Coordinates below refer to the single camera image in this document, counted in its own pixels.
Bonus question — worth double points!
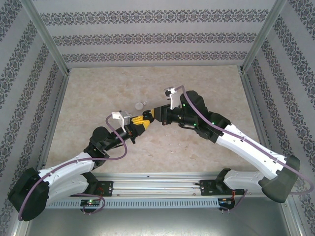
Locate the aluminium table side rail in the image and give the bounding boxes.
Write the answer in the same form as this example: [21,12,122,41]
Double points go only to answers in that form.
[240,70,274,148]
[36,72,71,170]

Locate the slotted grey cable duct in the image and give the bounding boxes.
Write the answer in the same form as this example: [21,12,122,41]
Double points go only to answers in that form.
[45,198,221,209]

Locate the grey metal sheet panel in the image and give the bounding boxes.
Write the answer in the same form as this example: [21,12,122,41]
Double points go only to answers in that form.
[24,205,302,236]

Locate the aluminium frame post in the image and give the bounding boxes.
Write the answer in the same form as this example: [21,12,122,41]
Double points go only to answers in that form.
[240,0,288,72]
[21,0,71,74]

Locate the white earbud charging case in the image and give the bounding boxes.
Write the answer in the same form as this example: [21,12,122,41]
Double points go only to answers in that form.
[134,100,149,111]

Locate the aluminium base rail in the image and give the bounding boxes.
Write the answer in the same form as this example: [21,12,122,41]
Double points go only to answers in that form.
[68,172,271,197]

